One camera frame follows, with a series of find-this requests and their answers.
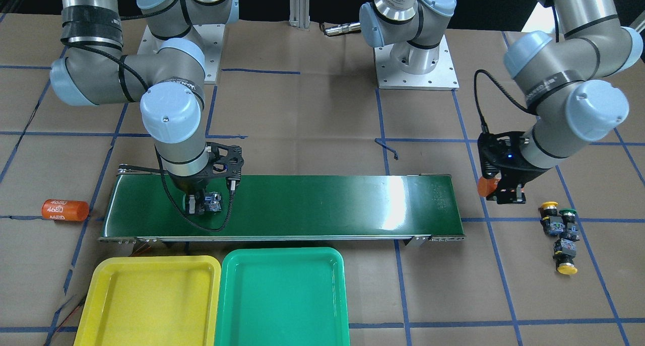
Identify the yellow push button far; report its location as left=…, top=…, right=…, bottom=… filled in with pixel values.
left=552, top=238, right=578, bottom=275

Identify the green conveyor belt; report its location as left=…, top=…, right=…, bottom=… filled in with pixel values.
left=98, top=172, right=465, bottom=244

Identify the orange cylinder marked 4680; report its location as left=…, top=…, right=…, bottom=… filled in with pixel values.
left=41, top=199, right=90, bottom=222

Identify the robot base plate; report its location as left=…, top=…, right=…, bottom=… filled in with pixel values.
left=137, top=24, right=226, bottom=85
left=373, top=36, right=460, bottom=91

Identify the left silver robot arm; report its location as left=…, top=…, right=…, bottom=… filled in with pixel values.
left=358, top=0, right=643, bottom=204

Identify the aluminium frame post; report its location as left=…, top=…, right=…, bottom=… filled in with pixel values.
left=288, top=0, right=310, bottom=31

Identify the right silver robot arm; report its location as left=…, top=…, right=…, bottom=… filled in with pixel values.
left=50, top=0, right=239, bottom=215

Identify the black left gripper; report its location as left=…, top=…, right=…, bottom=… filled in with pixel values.
left=477, top=131, right=548, bottom=204

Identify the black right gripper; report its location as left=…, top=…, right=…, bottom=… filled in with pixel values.
left=166, top=142, right=244, bottom=215

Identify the yellow plastic tray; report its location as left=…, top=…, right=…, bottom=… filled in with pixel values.
left=75, top=255, right=221, bottom=345

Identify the green plastic tray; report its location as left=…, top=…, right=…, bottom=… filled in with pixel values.
left=214, top=247, right=350, bottom=345

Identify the green push button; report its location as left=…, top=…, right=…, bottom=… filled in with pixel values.
left=558, top=208, right=580, bottom=242
left=211, top=191, right=222, bottom=213

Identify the yellow push button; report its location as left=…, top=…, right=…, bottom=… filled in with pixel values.
left=552, top=238, right=578, bottom=275
left=539, top=201, right=565, bottom=237

